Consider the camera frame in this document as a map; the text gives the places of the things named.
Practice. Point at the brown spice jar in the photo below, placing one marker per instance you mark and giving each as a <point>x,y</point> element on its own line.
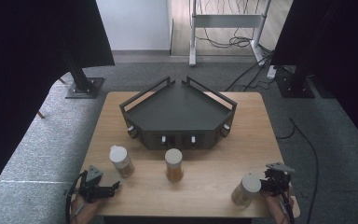
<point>119,155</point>

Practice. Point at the pale spice jar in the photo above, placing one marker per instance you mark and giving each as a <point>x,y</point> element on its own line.
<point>248,185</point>

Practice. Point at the brown wooden leg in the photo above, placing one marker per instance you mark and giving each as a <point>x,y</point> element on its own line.
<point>40,115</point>
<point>61,81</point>

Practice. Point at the dark grey corner rack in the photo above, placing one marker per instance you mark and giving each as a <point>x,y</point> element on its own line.
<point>180,109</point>

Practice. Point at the white metal frame stand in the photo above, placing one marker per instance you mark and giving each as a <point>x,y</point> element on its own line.
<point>227,21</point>

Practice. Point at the person's right hand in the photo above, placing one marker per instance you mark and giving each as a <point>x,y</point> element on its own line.
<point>275,207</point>

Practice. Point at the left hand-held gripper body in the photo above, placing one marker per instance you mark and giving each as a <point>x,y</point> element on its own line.
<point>91,186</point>

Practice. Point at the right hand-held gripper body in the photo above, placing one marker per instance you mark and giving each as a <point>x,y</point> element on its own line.
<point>278,182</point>

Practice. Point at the black metal stand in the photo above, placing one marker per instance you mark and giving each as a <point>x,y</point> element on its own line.
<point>84,88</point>
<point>295,87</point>

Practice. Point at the orange spice jar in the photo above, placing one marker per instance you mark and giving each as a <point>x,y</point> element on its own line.
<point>173,158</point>

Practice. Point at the person's left hand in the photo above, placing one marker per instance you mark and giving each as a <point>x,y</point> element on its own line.
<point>82,211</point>

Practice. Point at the white power strip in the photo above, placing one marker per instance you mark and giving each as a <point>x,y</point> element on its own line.
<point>272,73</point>

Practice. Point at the black curtain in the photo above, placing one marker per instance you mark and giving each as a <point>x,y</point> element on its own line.
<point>18,77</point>
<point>338,46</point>

